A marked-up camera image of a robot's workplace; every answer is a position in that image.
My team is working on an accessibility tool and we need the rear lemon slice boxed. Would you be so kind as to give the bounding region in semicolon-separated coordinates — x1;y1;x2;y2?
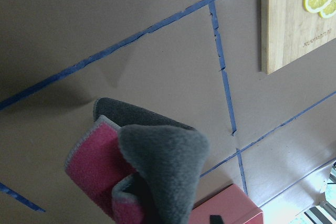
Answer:
319;0;336;19

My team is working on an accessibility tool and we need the bamboo cutting board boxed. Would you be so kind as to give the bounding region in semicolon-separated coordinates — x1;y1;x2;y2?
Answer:
261;0;335;74

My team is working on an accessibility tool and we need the pink plastic bin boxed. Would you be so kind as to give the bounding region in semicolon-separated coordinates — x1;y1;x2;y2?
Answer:
189;184;264;223

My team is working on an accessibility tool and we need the grey and pink cloth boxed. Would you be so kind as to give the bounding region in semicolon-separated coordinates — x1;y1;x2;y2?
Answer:
65;98;209;223

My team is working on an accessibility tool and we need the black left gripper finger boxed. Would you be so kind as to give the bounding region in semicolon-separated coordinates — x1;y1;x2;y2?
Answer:
209;215;224;224

